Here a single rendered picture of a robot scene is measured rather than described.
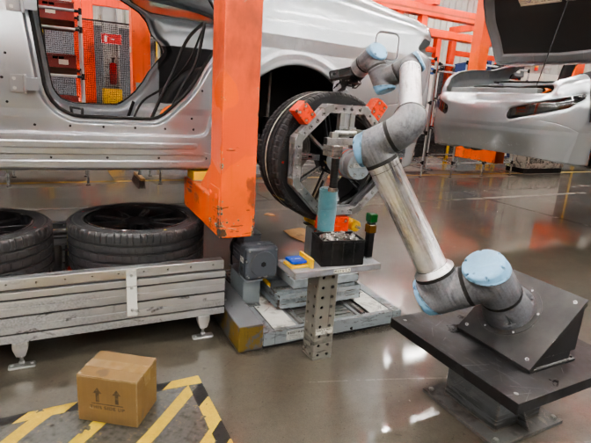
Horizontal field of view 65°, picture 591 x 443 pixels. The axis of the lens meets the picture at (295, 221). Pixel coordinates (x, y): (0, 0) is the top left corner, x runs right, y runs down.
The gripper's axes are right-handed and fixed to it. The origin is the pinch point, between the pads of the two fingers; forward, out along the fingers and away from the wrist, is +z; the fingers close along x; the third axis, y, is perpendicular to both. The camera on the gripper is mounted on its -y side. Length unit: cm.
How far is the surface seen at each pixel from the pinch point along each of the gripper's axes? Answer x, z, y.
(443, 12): 473, 446, 611
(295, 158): -37.0, 1.4, -25.8
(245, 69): -8, -21, -55
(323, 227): -69, 6, -14
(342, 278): -92, 36, 11
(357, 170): -46.6, -10.0, -0.7
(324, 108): -16.3, -10.1, -13.2
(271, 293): -95, 45, -28
